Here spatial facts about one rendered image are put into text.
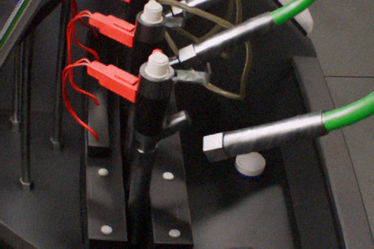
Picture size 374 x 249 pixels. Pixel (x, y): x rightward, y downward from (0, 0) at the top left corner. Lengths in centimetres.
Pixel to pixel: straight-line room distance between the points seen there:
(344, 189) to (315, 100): 16
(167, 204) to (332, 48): 217
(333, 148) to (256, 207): 14
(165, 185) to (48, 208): 21
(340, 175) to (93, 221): 30
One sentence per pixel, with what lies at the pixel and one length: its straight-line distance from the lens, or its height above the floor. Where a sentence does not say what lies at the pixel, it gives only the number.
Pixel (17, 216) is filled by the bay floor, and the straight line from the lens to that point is 95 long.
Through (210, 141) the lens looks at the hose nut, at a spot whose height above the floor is 115.
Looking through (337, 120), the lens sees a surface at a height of 120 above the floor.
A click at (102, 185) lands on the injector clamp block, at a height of 98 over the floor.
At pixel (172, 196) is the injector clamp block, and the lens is 78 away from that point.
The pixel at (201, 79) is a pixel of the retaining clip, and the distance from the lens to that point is 67.
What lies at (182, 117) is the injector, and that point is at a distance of 70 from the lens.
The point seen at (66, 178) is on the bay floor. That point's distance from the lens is 100.
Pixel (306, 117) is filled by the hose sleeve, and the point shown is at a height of 119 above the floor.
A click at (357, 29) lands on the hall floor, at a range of 308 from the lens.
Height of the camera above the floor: 153
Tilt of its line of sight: 39 degrees down
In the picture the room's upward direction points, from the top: 10 degrees clockwise
